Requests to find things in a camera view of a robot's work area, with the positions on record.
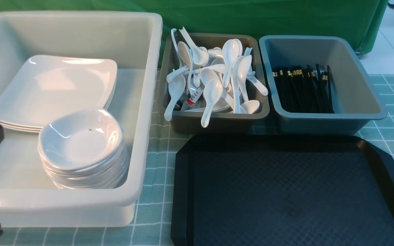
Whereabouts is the large white plastic tub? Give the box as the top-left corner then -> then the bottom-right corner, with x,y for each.
0,11 -> 162,228

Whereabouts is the pile of white spoons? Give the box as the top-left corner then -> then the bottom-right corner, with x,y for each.
163,28 -> 269,128

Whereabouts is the green checkered tablecloth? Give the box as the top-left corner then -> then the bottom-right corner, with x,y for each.
0,74 -> 394,246

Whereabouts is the black serving tray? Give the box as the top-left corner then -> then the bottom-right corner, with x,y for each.
170,134 -> 394,246

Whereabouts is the green backdrop cloth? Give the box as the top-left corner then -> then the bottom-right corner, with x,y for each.
0,0 -> 387,54

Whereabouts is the brown spoon bin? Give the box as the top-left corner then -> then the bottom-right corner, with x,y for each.
156,33 -> 271,134

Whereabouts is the stack of white bowls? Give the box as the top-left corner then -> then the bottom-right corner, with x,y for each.
38,108 -> 130,190

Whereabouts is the large white square plate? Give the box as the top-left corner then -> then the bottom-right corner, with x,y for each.
0,55 -> 118,127

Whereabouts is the stack of white plates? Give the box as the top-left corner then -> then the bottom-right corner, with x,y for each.
0,84 -> 116,133

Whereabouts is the blue-grey chopstick bin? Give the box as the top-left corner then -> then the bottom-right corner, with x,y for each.
259,35 -> 388,135

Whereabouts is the bundle of black chopsticks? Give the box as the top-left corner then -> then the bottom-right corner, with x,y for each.
272,64 -> 335,114

